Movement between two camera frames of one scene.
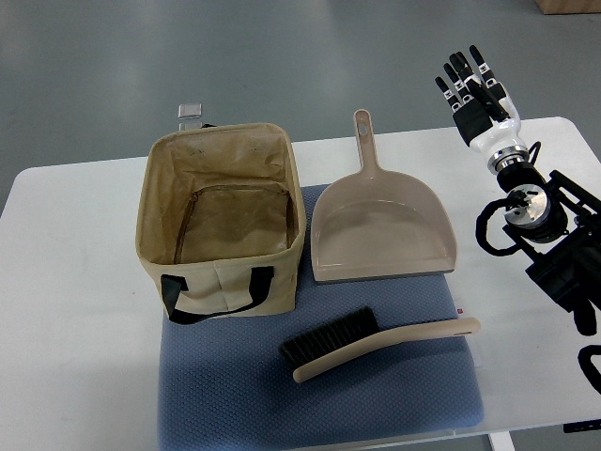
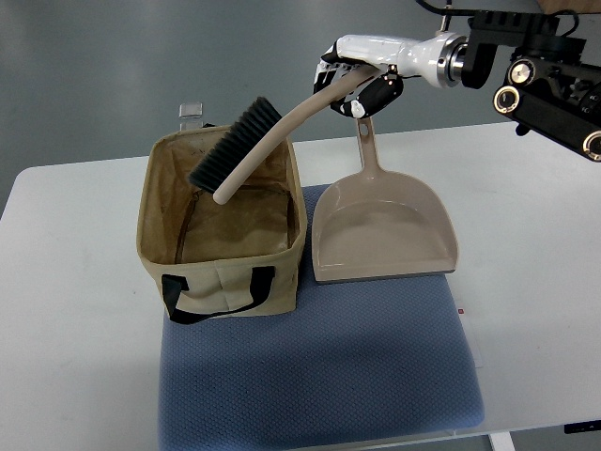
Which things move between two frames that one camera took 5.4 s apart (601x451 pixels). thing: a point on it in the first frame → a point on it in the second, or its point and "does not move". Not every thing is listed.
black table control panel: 585,426 does not move
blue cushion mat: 224,386 does not move
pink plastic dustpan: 371,224 does not move
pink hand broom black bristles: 360,333 → 249,136
